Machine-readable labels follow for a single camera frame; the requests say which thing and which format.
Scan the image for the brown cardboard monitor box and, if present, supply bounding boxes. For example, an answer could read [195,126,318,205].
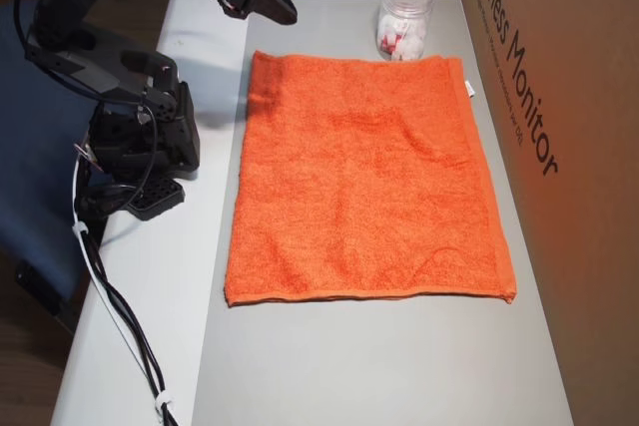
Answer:
[461,0,639,426]

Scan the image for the black camera cable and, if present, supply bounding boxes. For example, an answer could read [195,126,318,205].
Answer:
[13,0,66,56]

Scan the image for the black and white cables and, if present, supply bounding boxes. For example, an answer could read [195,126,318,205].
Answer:
[71,144,174,426]

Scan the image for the black perforated base clamp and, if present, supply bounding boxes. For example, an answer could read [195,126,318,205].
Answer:
[126,178,188,222]

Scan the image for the orange terry towel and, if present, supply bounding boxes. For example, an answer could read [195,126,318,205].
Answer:
[222,50,517,308]

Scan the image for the clear plastic jar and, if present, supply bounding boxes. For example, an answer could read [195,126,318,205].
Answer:
[374,0,435,62]

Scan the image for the blue office chair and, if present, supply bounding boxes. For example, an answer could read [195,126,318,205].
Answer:
[0,1,169,335]

